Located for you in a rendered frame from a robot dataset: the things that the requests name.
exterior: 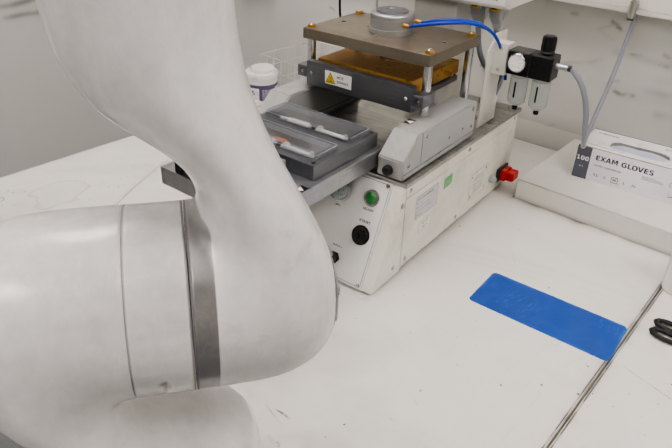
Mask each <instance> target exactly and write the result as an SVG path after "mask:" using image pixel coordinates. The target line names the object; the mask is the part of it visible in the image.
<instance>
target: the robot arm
mask: <svg viewBox="0 0 672 448"><path fill-rule="evenodd" d="M36 3H37V7H38V11H39V15H40V18H41V21H42V25H43V28H44V31H45V34H46V36H47V39H48V41H49V44H50V47H51V49H52V51H53V53H54V55H55V57H56V59H57V61H58V63H59V64H60V66H61V67H62V69H63V70H64V72H65V73H66V75H67V77H68V78H69V80H70V81H71V83H72V84H73V85H74V86H75V88H76V89H77V90H78V91H79V93H80V94H81V95H82V96H83V97H84V98H85V99H86V100H87V101H88V102H89V103H90V105H91V106H92V107H93V108H94V109H96V110H97V111H98V112H99V113H101V114H102V115H103V116H104V117H106V118H107V119H108V120H110V121H111V122H113V123H114V124H116V125H117V126H119V127H120V128H122V129H123V130H125V131H127V132H129V133H130V134H132V135H134V136H135V137H137V138H139V139H140V140H142V141H144V142H145V143H147V144H149V145H151V146H152V147H154V148H156V149H157V150H159V151H160V152H162V153H163V154H165V155H166V156H168V157H169V158H170V159H172V160H173V161H174V162H176V163H177V164H178V165H179V166H180V167H181V168H182V169H183V170H184V171H185V172H186V173H187V174H188V176H189V177H190V179H191V180H192V182H193V185H194V187H195V191H196V194H195V197H194V198H192V199H185V200H183V208H182V201H181V200H176V201H163V202H149V203H136V204H120V205H106V206H93V207H80V208H69V209H60V210H51V211H44V212H37V213H31V214H27V215H22V216H17V217H14V218H10V219H6V220H3V221H1V222H0V433H2V434H3V435H5V436H6V437H8V438H9V439H11V440H12V441H14V442H16V443H17V444H19V445H21V446H22V447H24V448H261V446H260V436H259V429H258V425H257V421H256V417H255V415H254V412H253V410H252V408H251V407H250V405H249V403H248V402H247V401H246V400H245V398H244V397H243V396H242V395H241V394H240V393H238V392H237V391H236V390H234V389H232V388H231V387H229V386H227V385H232V384H238V383H244V382H251V381H257V380H263V379H267V378H271V377H275V376H279V375H281V374H284V373H287V372H289V371H292V370H294V369H296V368H298V367H299V366H301V365H303V364H305V363H306V362H308V361H309V360H310V359H312V358H313V357H314V356H315V355H316V354H317V353H318V352H319V351H320V350H321V349H322V348H323V347H324V345H325V344H326V342H327V341H328V339H329V336H330V334H331V332H332V330H333V327H334V325H335V321H337V318H338V305H339V295H340V285H339V284H338V279H337V274H336V270H335V266H334V262H333V258H332V255H333V253H332V251H331V248H330V246H329V245H327V242H326V240H325V238H324V236H323V234H322V231H321V229H320V227H319V225H318V223H317V221H316V219H315V218H314V216H313V214H312V212H311V210H310V208H309V206H308V204H307V203H306V201H305V199H304V198H303V196H302V194H301V192H300V191H299V189H298V187H297V186H296V184H295V182H294V181H293V179H292V177H291V175H290V173H289V172H288V170H287V168H286V166H285V165H284V163H283V161H282V159H281V158H280V156H279V154H278V152H277V150H276V148H275V146H274V144H273V142H272V140H271V138H270V136H269V134H268V132H267V130H266V128H265V125H264V123H263V120H262V118H261V116H260V113H259V111H258V108H257V105H256V102H255V100H254V97H253V94H252V91H251V88H250V84H249V81H248V77H247V73H246V70H245V66H244V61H243V56H242V52H241V47H240V42H239V35H238V28H237V21H236V13H235V3H234V0H36ZM183 216H184V219H183ZM184 230H185V231H184ZM185 243H186V244H185ZM194 358H195V360H194ZM195 370H196V372H195Z"/></svg>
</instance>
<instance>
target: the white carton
mask: <svg viewBox="0 0 672 448"><path fill-rule="evenodd" d="M571 175H573V176H576V177H579V178H583V179H586V180H589V181H593V182H596V183H599V184H603V185H606V186H609V187H613V188H616V189H619V190H623V191H626V192H629V193H633V194H636V195H639V196H643V197H646V198H650V199H653V200H656V201H660V202H663V203H666V204H670V205H672V147H669V146H665V145H661V144H657V143H653V142H649V141H645V140H641V139H637V138H633V137H629V136H625V135H621V134H617V133H613V132H609V131H605V130H602V129H598V128H596V129H594V130H593V131H592V132H591V133H590V135H589V138H588V140H587V144H586V148H585V149H582V148H581V143H580V144H579V145H578V149H577V153H576V157H575V161H574V166H573V170H572V174H571Z"/></svg>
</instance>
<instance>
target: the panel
mask: <svg viewBox="0 0 672 448"><path fill-rule="evenodd" d="M351 185H352V194H351V196H350V197H349V199H347V200H346V201H336V200H334V199H333V198H332V196H331V194H330V195H328V196H326V197H325V198H323V199H321V200H320V201H318V202H316V203H315V204H313V205H311V206H310V207H309V208H310V210H311V212H312V214H313V216H314V218H315V219H316V221H317V223H318V225H319V227H320V229H321V231H322V234H323V236H324V238H325V240H326V242H327V245H329V246H330V248H331V250H332V251H335V252H337V253H338V255H339V260H338V261H337V262H336V263H334V266H335V270H336V274H337V279H338V280H339V281H341V282H344V283H346V284H348V285H350V286H352V287H354V288H356V289H358V290H360V291H361V289H362V285H363V282H364V279H365V276H366V272H367V269H368V266H369V263H370V260H371V256H372V253H373V250H374V247H375V244H376V240H377V237H378V234H379V231H380V228H381V224H382V221H383V218H384V215H385V211H386V208H387V205H388V202H389V199H390V195H391V192H392V189H393V186H394V184H391V183H389V182H386V181H383V180H380V179H378V178H375V177H372V176H369V175H367V174H363V175H362V176H360V177H358V178H357V179H355V180H353V181H352V182H351ZM368 192H374V193H375V194H376V196H377V200H376V202H375V203H374V204H372V205H370V204H368V203H367V202H366V200H365V196H366V194H367V193H368ZM356 227H363V228H364V229H365V230H366V232H367V239H366V241H365V242H363V243H360V244H358V243H355V242H354V241H353V239H352V236H351V234H352V231H353V229H354V228H356Z"/></svg>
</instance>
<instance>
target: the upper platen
mask: <svg viewBox="0 0 672 448"><path fill-rule="evenodd" d="M318 60H319V61H323V62H327V63H331V64H335V65H339V66H343V67H346V68H350V69H354V70H358V71H362V72H366V73H370V74H373V75H377V76H381V77H385V78H389V79H393V80H397V81H400V82H404V83H408V84H412V85H416V86H417V92H419V91H421V89H422V79H423V69H424V66H420V65H416V64H412V63H407V62H403V61H399V60H395V59H391V58H386V57H382V56H378V55H374V54H370V53H366V52H361V51H357V50H353V49H349V48H345V49H342V50H339V51H336V52H333V53H330V54H327V55H324V56H321V57H318ZM458 66H459V60H458V59H454V58H450V59H448V60H445V61H443V62H441V63H439V64H436V65H434V66H433V75H432V84H431V91H436V90H438V89H440V88H442V87H444V86H446V85H448V84H450V83H452V82H454V81H456V80H457V75H456V73H457V72H458Z"/></svg>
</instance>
